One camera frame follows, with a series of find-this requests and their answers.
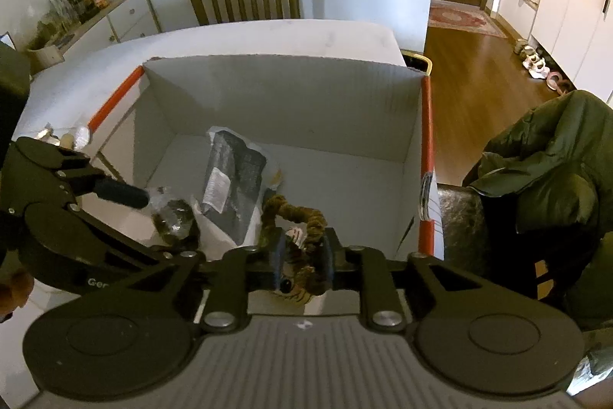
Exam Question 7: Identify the white wooden sideboard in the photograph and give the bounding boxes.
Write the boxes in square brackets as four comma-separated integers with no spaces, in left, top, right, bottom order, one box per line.
[26,0,161,69]

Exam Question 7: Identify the person's left hand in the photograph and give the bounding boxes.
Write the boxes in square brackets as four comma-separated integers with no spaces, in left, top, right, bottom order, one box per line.
[0,270,32,324]

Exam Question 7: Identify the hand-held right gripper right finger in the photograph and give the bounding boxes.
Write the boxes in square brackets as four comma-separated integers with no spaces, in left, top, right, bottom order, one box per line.
[313,229,499,334]

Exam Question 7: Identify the white cabinet with black handles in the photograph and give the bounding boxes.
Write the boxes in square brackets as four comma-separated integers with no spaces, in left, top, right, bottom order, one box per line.
[498,0,613,103]

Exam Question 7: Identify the clear bag with dark item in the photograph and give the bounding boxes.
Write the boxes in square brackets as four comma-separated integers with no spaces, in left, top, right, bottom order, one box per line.
[146,186,202,247]

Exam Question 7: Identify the striped tiger plush toy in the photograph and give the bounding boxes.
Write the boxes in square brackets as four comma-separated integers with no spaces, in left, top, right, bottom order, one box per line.
[261,194,336,307]

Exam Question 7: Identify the dark green jacket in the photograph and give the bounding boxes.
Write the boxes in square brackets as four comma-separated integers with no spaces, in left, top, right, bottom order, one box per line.
[462,90,613,333]

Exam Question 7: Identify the row of shoes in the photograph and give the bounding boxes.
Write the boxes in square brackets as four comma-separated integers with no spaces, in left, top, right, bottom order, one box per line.
[515,38,573,96]

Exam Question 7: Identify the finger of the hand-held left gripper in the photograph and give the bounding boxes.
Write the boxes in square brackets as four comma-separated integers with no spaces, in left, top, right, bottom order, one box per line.
[71,202,205,269]
[13,135,151,210]

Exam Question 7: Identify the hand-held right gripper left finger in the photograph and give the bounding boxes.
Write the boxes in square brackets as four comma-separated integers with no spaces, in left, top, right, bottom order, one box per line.
[112,239,290,334]

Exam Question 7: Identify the patterned pink rug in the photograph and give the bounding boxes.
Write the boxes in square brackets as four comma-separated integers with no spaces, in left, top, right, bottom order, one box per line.
[428,2,508,38]

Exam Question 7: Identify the white cardboard box red edges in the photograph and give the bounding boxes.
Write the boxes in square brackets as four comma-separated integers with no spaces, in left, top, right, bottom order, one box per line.
[89,53,446,266]

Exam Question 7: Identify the black packet in clear bag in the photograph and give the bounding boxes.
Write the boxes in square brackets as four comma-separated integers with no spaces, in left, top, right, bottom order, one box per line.
[194,126,281,247]

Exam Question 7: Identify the pale crinkled bag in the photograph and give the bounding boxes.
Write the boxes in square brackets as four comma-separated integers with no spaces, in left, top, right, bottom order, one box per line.
[587,332,613,391]

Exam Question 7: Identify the small cardboard box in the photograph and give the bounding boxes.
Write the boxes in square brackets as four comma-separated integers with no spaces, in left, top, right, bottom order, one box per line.
[26,40,65,67]

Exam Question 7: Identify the black leather chair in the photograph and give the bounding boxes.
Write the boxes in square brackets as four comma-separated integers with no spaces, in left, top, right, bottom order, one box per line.
[438,184,523,276]

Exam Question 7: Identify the black chair with yellow rim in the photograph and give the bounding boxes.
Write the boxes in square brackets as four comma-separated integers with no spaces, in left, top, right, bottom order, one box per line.
[400,49,432,77]

